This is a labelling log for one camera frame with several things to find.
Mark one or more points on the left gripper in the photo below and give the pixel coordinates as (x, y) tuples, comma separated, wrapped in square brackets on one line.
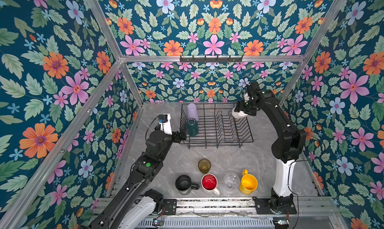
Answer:
[(177, 137)]

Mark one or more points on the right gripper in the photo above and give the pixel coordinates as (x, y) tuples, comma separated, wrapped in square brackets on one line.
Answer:
[(239, 106)]

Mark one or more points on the cream white mug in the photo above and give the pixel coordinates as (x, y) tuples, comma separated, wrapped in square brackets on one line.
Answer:
[(238, 115)]

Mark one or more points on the dark green mug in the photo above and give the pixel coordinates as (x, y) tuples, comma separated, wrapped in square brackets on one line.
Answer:
[(192, 127)]

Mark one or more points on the lilac plastic cup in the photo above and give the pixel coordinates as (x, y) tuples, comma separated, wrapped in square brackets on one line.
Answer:
[(192, 112)]

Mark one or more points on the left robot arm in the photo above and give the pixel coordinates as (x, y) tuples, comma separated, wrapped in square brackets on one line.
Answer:
[(143, 172)]

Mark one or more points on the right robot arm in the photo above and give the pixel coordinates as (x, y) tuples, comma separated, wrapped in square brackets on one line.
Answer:
[(255, 92)]

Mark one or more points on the olive green glass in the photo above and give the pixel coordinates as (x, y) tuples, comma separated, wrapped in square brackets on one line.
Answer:
[(204, 166)]

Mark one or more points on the black mug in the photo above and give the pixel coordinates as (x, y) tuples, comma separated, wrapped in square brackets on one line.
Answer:
[(185, 185)]

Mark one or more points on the red white mug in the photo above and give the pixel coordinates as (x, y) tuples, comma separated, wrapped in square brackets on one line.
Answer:
[(209, 184)]

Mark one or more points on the clear drinking glass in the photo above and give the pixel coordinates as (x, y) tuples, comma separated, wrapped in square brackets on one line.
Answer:
[(231, 181)]

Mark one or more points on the yellow mug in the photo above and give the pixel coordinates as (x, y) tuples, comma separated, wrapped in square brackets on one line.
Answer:
[(248, 183)]

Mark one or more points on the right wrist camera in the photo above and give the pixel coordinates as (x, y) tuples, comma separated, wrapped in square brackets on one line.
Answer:
[(246, 97)]

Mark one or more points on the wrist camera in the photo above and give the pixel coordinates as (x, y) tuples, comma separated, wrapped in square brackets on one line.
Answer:
[(246, 97), (165, 123)]

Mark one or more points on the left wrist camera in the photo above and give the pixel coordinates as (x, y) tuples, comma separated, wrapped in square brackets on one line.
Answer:
[(165, 123)]

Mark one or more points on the black wire dish rack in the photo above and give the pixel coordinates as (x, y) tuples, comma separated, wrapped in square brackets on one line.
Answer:
[(216, 127)]

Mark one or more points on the wall hook rail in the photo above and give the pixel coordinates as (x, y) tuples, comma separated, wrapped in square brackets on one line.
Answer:
[(211, 59)]

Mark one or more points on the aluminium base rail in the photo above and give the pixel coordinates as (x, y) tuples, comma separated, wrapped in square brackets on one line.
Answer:
[(250, 207)]

